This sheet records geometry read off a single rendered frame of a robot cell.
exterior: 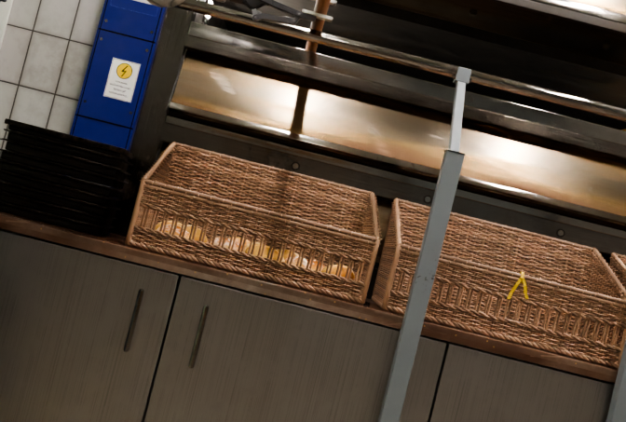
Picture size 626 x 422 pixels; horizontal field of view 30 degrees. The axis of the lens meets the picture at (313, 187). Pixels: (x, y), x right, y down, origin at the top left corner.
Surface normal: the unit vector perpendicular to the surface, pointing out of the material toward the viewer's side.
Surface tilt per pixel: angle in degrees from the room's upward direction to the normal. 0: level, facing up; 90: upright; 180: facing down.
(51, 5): 90
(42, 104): 90
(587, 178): 70
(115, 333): 90
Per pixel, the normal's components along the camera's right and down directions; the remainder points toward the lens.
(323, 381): 0.02, -0.04
